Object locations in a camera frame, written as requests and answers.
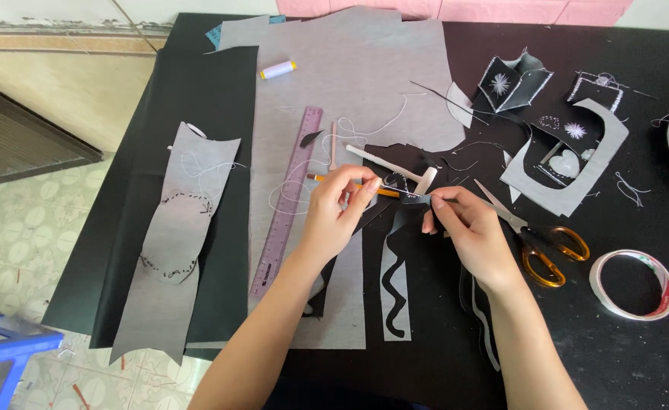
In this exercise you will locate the purple transparent ruler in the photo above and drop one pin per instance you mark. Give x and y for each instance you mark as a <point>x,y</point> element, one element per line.
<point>290,199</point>

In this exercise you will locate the white plastic mallet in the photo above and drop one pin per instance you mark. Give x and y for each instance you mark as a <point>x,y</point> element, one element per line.
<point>391,167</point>

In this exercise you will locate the white thread spool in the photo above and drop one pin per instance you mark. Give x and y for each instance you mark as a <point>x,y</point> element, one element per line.
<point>278,69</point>

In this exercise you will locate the loose white thread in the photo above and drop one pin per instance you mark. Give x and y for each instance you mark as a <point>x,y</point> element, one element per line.
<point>334,154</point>

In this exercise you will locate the black rectangular stitched piece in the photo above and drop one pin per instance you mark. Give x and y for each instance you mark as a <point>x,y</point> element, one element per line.
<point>595,91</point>

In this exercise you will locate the person's right hand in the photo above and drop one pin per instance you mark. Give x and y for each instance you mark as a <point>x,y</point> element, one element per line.
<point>474,236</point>

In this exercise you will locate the black embroidered fabric piece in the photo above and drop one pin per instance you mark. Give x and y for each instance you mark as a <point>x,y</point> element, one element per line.
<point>565,134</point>

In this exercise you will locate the pink cloth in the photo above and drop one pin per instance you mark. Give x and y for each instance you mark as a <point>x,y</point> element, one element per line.
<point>454,10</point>

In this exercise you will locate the sewing needle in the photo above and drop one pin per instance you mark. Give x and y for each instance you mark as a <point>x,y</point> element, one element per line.
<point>394,188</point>

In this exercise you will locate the long grey stitched fabric strip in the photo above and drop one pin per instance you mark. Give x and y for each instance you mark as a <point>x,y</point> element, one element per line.
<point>169,245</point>

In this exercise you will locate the black folded piece white stitching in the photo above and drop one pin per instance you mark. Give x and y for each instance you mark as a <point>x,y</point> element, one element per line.
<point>511,82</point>

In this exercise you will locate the translucent heart-shaped piece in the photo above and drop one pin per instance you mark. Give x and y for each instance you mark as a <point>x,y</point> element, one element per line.
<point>565,163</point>

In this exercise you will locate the small black fabric piece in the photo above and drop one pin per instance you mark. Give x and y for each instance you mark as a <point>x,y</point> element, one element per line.
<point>409,195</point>

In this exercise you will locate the small black leaf-shaped scrap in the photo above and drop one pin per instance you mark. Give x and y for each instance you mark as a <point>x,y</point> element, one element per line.
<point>310,138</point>

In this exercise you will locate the roll of white tape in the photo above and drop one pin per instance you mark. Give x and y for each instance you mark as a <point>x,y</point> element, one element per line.
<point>632,284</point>

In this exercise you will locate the grey strip with wavy cutout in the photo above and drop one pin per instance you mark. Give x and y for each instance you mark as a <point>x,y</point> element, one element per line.
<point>395,302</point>

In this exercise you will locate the blue plastic stool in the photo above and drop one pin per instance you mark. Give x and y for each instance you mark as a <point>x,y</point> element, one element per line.
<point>4,356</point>

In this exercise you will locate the black wavy fabric strip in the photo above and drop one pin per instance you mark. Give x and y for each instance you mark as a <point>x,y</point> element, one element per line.
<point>480,319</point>

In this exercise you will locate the person's left hand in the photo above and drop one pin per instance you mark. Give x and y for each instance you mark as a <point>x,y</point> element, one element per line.
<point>329,219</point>

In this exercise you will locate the dark door mat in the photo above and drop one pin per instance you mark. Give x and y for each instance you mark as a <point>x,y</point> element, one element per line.
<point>18,136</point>

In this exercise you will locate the black fabric sheet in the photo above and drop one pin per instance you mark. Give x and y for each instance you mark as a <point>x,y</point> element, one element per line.
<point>141,188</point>

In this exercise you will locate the large grey fabric sheet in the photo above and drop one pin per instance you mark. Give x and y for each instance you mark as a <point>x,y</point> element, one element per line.
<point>346,102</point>

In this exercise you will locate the blue paper sheet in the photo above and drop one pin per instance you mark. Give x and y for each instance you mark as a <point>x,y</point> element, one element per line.
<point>215,35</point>

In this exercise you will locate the orange pencil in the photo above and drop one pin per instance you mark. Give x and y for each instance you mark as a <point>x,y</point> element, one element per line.
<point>388,193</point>

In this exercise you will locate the grey cut-out fabric frame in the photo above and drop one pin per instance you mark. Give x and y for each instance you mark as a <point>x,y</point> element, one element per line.
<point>573,171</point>

